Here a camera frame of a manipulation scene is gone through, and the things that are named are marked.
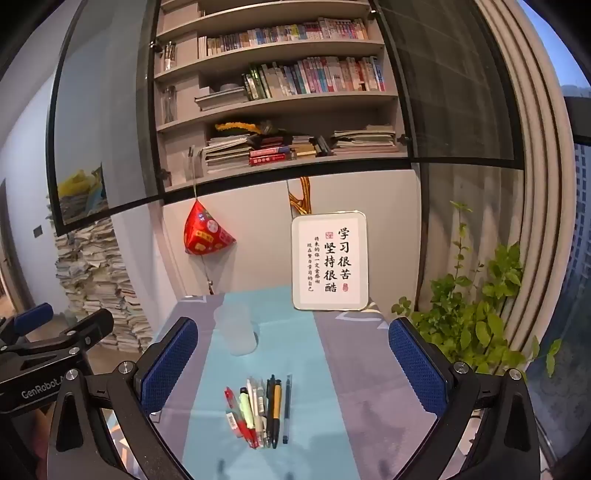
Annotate stack of flat notebooks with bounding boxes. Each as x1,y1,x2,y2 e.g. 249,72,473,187
203,136,252,174

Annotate grey bookshelf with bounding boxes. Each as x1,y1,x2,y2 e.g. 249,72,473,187
150,0,411,192

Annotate red flat books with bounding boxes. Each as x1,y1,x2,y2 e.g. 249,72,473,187
248,148,296,167

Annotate colourful row of upright books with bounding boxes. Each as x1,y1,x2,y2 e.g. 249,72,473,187
242,55,386,100

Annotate empty glass jar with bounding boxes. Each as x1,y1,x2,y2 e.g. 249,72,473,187
161,85,178,123

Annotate white clear pen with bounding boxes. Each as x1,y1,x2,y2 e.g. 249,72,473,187
246,378,269,448

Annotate stack of flat magazines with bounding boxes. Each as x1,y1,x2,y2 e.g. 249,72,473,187
330,124,400,155

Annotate wide glass cabinet door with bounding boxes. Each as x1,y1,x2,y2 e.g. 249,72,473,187
48,0,162,227

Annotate long row of upright books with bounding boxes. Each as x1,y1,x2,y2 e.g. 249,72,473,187
205,17,370,54

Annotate ribbed beige panel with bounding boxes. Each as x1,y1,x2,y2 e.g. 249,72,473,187
475,0,578,352

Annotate glass window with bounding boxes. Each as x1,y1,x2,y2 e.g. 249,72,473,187
517,0,591,462

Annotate clear acrylic holder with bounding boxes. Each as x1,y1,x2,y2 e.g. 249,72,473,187
185,145,204,181

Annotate yellow plastic bag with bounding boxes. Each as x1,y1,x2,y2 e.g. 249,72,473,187
58,168,107,204

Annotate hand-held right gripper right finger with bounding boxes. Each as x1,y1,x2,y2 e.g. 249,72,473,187
388,318,541,480

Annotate red pen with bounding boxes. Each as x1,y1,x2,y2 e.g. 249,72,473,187
225,387,260,449

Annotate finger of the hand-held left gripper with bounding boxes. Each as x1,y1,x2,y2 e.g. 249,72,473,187
0,302,54,347
0,308,114,370

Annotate dark mesh cabinet door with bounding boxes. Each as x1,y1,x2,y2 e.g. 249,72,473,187
374,0,522,162

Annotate framed calligraphy sign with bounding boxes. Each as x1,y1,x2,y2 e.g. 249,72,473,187
291,211,369,311

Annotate green leafy plant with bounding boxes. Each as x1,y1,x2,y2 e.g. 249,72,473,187
392,200,561,379

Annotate frosted plastic cup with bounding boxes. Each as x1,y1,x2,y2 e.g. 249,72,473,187
213,302,259,356

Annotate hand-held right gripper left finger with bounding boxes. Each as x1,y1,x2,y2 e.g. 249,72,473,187
46,318,199,480

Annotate clear grey pen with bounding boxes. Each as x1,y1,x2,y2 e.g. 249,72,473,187
256,381,273,446

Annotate grey flat books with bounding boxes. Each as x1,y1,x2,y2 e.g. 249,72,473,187
194,85,247,112

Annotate thin blue pen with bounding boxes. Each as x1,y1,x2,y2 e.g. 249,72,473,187
283,375,293,445

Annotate yellow green garland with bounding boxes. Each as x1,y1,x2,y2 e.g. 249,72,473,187
215,121,273,137

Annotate striped ribbon medal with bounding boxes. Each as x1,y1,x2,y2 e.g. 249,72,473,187
287,176,315,217

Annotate red pyramid hanging ornament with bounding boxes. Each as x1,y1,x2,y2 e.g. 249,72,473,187
184,185,237,296

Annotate tall stacks of papers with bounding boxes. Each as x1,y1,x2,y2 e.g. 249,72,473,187
46,194,155,354

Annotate light green pen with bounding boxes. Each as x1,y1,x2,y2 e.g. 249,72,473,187
239,388,259,432

